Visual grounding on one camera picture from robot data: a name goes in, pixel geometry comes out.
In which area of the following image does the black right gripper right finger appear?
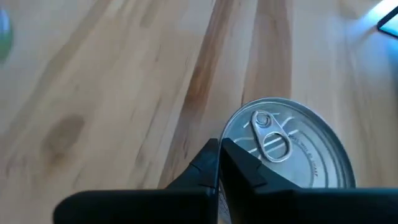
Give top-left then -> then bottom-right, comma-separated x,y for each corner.
219,138 -> 398,224

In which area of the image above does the black metal table frame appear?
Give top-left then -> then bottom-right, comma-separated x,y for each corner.
376,5 -> 398,40

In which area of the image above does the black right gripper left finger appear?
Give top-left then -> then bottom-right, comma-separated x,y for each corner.
52,138 -> 220,224

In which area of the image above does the yellowfin tuna can teal label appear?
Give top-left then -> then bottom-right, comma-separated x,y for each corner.
217,97 -> 357,224

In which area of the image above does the green label seafood can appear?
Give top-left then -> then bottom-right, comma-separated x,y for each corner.
0,8 -> 14,65

